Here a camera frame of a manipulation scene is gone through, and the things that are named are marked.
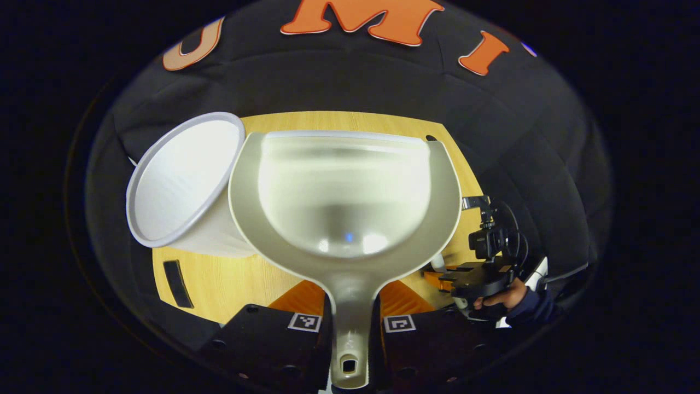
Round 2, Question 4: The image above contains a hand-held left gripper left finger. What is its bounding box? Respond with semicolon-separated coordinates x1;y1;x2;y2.
200;280;333;394

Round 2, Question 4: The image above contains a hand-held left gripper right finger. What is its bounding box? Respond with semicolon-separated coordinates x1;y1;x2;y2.
372;280;495;394

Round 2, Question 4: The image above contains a grey dustpan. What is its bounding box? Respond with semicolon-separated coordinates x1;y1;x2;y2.
228;130;463;390

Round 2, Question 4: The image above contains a white garbage bin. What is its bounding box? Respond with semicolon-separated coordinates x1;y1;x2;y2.
126;112;258;259

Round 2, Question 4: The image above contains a wooden desktop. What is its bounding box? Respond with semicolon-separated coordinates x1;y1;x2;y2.
152;111;493;325

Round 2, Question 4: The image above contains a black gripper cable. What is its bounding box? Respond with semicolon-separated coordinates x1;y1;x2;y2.
492;200;530;274

